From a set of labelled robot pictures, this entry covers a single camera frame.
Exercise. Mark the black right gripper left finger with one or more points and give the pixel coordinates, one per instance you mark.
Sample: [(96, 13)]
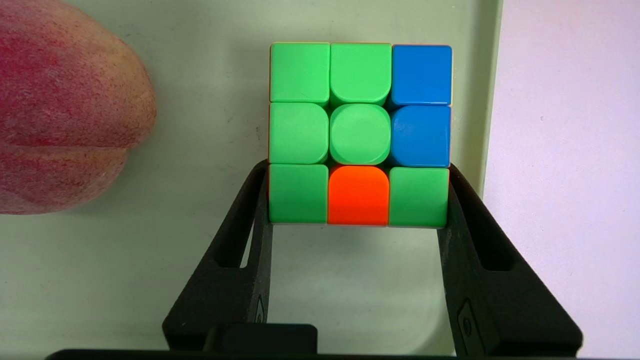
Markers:
[(225, 295)]

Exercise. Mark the colourful puzzle cube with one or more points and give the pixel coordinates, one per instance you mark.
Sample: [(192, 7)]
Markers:
[(360, 130)]

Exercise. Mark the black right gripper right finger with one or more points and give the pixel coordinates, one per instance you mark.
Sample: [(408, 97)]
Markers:
[(505, 300)]

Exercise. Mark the light green plastic tray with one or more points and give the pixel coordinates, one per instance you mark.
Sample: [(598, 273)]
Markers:
[(350, 280)]

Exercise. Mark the red peach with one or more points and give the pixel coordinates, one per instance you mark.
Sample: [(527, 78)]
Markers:
[(65, 115)]

